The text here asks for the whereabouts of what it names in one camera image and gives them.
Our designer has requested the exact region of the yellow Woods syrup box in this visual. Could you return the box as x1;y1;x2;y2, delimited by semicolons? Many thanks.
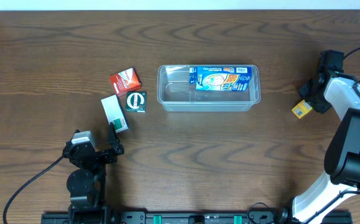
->
292;100;313;119

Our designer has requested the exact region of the red Panadol box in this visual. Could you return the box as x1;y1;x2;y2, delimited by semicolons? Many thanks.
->
109;68;142;96

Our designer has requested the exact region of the blue Kool Fever box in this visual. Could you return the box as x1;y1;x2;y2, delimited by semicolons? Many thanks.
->
189;66;253;91

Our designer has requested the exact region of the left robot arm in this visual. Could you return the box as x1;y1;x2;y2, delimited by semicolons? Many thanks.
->
62;123;124;223

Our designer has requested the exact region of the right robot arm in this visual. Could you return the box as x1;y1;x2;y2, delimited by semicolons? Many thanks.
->
275;50;360;224

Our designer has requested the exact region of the clear plastic container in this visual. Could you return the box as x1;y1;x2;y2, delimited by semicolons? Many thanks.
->
157;65;261;112

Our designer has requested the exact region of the white and green box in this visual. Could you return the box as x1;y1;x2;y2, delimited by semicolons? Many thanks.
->
101;95;129;133

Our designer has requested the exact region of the green round-logo box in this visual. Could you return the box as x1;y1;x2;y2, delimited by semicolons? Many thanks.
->
126;91;147;113

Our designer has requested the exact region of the black mounting rail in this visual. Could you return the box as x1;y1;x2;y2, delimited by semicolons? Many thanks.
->
41;210;353;224

